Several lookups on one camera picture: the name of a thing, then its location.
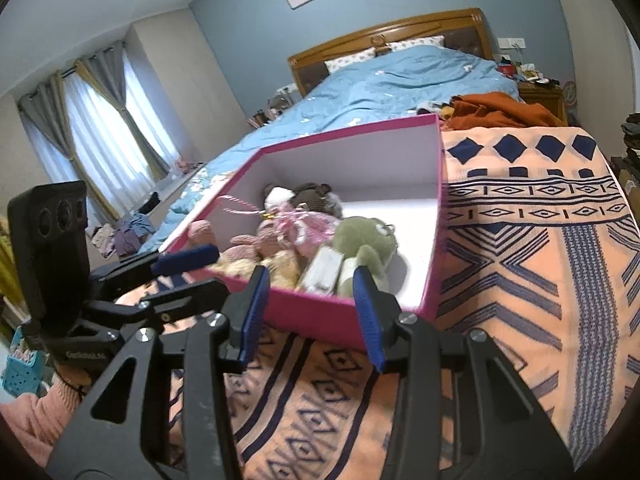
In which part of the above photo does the pale yellow tissue packet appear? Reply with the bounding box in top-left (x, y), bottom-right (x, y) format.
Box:
top-left (299, 245), bottom-right (347, 294)

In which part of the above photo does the orange cloth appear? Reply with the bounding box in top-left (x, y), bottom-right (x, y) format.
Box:
top-left (440, 92), bottom-right (569, 134)

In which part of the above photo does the nightstand clutter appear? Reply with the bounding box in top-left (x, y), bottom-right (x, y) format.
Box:
top-left (495, 56), bottom-right (562, 87)

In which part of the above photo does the yellow cloth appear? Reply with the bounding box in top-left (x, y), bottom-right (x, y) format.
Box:
top-left (0, 215), bottom-right (27, 312)

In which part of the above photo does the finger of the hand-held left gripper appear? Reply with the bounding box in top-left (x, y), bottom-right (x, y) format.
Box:
top-left (81, 279), bottom-right (234, 334)
top-left (89, 243), bottom-right (221, 302)

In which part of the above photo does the wooden bed headboard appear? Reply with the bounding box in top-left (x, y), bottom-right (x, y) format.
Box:
top-left (287, 7), bottom-right (494, 99)

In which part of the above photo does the toiletries clutter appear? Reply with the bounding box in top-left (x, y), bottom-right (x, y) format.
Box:
top-left (247, 87), bottom-right (297, 129)

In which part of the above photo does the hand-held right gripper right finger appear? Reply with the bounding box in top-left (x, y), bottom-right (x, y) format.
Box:
top-left (352, 266), bottom-right (576, 480)

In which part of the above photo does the pile of clothes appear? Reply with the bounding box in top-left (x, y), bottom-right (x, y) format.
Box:
top-left (90, 211), bottom-right (157, 259)

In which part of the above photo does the blue plastic basket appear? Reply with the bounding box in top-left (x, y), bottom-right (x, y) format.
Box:
top-left (0, 326), bottom-right (49, 402)

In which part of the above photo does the blue duvet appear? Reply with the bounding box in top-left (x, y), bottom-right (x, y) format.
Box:
top-left (137, 44), bottom-right (527, 257)

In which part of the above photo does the beige plush toy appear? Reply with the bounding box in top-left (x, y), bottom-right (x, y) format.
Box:
top-left (215, 250), bottom-right (304, 292)

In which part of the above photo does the white sheer curtain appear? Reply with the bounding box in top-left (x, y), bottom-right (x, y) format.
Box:
top-left (61, 59), bottom-right (182, 222)

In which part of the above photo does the green plush toy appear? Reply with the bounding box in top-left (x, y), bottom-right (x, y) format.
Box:
top-left (331, 216), bottom-right (399, 299)

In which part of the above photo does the orange patterned blanket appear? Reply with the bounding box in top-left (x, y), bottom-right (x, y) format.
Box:
top-left (115, 125), bottom-right (640, 480)

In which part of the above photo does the pink tasselled charm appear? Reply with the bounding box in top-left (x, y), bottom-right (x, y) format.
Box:
top-left (217, 192), bottom-right (344, 259)

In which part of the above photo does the person's left forearm pink sleeve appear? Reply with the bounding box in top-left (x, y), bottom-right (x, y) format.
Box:
top-left (0, 374), bottom-right (87, 467)

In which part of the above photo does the white floral pillow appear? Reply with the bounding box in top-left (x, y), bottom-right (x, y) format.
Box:
top-left (324, 49), bottom-right (377, 74)
top-left (389, 35), bottom-right (446, 54)

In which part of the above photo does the pink cardboard box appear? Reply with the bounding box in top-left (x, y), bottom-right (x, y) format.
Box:
top-left (159, 113), bottom-right (446, 352)

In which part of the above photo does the wooden nightstand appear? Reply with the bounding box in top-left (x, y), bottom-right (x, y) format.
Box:
top-left (517, 82), bottom-right (569, 127)

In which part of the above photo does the brown knitted plush toy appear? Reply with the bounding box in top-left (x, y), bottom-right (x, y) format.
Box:
top-left (264, 182), bottom-right (346, 221)

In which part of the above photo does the grey curtain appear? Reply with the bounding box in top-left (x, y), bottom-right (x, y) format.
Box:
top-left (19, 72), bottom-right (97, 212)
top-left (79, 42), bottom-right (172, 182)

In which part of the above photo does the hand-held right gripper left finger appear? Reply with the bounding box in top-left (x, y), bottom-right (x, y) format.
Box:
top-left (46, 265), bottom-right (272, 480)

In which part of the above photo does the pink knitted bear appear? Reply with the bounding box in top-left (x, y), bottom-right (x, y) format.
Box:
top-left (187, 219), bottom-right (301, 267)

